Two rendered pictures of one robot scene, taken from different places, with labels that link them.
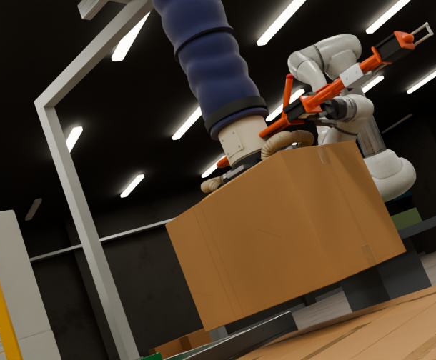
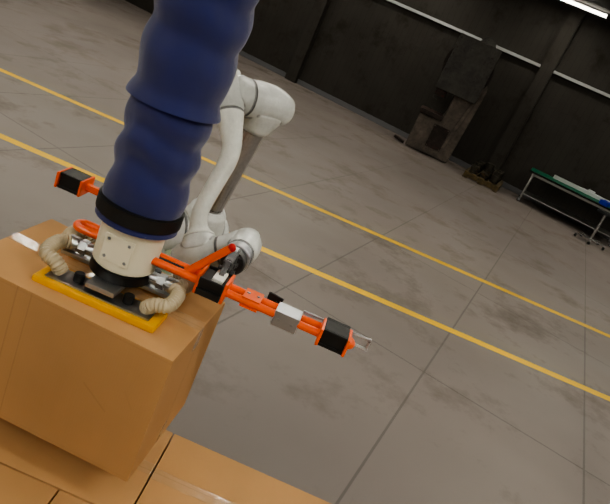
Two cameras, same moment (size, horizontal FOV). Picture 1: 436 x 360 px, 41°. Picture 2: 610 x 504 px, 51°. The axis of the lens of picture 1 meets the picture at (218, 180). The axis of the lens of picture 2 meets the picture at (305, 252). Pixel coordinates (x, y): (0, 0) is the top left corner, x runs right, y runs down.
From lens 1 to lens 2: 144 cm
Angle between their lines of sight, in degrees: 51
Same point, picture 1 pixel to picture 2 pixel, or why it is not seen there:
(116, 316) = not seen: outside the picture
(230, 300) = not seen: outside the picture
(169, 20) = (165, 61)
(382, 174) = not seen: hidden behind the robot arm
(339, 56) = (267, 120)
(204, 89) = (136, 178)
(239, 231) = (60, 363)
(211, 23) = (207, 114)
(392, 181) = not seen: hidden behind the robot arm
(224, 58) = (186, 163)
